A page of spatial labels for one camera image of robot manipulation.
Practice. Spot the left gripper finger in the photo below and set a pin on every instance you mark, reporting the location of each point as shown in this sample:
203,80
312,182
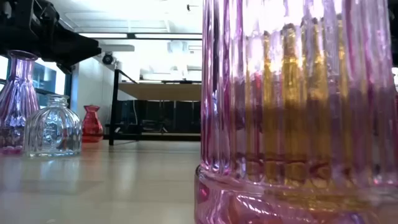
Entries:
77,51

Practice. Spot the round security camera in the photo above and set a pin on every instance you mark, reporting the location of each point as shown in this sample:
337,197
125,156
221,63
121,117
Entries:
108,58

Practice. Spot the window with dark frame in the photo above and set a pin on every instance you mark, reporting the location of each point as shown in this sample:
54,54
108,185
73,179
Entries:
46,81

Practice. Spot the ceiling light strip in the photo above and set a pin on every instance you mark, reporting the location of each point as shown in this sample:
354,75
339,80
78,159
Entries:
102,35
168,36

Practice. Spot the ribbed pink glass vase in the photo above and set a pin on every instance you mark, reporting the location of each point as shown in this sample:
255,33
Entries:
280,124

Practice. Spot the small red glass vase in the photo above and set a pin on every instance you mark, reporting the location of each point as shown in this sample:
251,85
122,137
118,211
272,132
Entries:
92,126

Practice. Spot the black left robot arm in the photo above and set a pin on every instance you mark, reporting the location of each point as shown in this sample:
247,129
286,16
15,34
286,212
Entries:
14,28

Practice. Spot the squat clear glass vase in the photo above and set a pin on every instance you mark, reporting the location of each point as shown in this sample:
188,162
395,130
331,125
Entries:
53,130

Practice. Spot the tall pink glass vase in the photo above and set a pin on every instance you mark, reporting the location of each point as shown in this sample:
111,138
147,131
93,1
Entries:
17,93

